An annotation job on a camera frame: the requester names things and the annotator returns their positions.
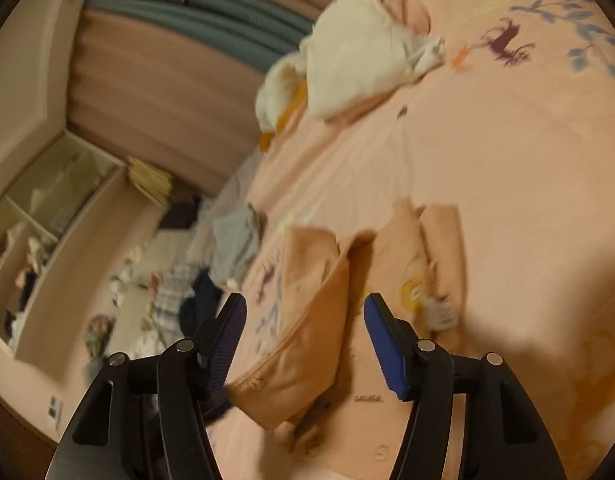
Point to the teal curtain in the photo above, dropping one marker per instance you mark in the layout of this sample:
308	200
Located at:
255	32

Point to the white wall shelf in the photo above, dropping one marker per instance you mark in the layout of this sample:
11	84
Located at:
46	215

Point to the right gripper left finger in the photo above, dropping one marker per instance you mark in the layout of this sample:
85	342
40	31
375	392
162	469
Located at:
147	418

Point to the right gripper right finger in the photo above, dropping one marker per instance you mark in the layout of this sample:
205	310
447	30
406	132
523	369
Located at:
504	437

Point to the peach duck print baby shirt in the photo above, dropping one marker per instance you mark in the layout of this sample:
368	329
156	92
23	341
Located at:
307	373

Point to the small stuffed toys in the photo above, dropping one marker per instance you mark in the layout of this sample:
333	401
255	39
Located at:
120	282

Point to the pink beige curtain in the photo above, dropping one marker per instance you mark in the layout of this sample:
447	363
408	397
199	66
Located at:
140	90

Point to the white folded clothes pile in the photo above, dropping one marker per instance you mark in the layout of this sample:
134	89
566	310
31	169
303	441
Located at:
361	50

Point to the grey garment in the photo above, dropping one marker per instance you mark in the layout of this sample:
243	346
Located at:
237	237

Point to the plaid grey pillow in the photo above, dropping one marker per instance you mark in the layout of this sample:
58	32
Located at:
168	291

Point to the yellow fringed lampshade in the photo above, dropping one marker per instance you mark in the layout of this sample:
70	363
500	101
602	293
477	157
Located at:
151	181

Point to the pink printed bed sheet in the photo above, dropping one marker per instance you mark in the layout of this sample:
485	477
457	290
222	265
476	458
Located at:
516	129

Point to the dark navy garment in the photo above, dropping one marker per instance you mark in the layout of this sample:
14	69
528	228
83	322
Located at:
201	306

